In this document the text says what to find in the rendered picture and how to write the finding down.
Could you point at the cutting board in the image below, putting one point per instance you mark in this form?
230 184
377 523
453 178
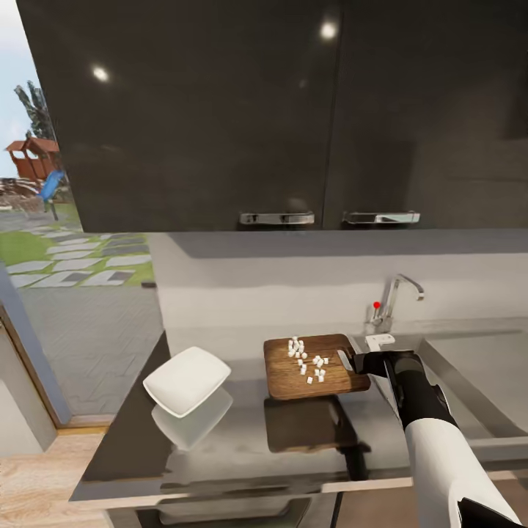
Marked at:
284 373

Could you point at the dishwasher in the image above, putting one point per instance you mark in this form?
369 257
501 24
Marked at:
294 511

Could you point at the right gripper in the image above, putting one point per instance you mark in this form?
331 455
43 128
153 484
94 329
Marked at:
364 363

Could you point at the drop in sink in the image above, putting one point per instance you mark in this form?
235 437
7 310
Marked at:
483 373

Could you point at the fixed window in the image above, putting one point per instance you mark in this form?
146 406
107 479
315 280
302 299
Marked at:
81 310

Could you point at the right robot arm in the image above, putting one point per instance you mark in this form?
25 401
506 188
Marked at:
451 488

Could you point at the cabinet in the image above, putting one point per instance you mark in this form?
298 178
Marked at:
287 115

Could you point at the bowl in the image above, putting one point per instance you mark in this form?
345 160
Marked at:
184 383

